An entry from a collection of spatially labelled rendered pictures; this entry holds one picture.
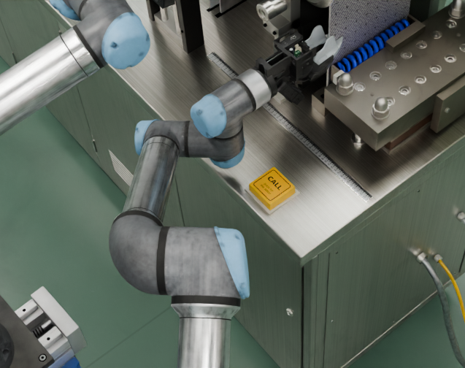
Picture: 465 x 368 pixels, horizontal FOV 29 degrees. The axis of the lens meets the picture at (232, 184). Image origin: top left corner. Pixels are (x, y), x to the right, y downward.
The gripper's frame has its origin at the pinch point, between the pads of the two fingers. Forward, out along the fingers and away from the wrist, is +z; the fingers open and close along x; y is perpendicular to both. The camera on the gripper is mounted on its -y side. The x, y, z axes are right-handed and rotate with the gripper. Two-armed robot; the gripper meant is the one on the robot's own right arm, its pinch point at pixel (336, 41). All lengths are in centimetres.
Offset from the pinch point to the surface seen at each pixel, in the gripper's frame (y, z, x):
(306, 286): -37, -29, -25
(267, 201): -16.7, -29.3, -12.4
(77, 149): -109, -28, 96
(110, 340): -109, -60, 29
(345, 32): 1.2, 2.4, -0.3
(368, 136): -9.5, -6.6, -17.5
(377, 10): 1.7, 11.2, -0.2
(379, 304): -74, -5, -26
